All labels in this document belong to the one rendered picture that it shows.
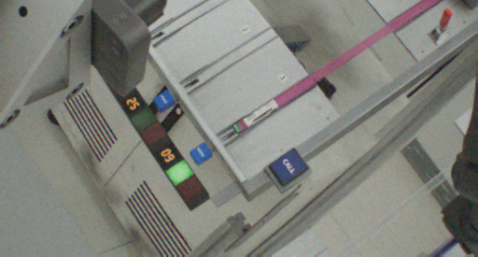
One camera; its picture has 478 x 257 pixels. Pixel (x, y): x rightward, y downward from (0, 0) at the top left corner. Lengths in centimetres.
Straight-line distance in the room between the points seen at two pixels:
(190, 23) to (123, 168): 64
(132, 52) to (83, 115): 151
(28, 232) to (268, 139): 43
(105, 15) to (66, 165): 162
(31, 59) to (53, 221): 70
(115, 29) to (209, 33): 88
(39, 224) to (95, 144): 84
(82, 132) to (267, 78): 80
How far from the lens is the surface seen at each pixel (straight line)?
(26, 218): 105
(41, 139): 199
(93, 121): 185
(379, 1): 130
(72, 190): 193
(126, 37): 37
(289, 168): 112
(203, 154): 116
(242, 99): 120
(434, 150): 313
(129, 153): 177
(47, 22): 37
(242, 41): 124
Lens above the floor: 142
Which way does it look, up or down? 35 degrees down
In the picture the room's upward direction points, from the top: 43 degrees clockwise
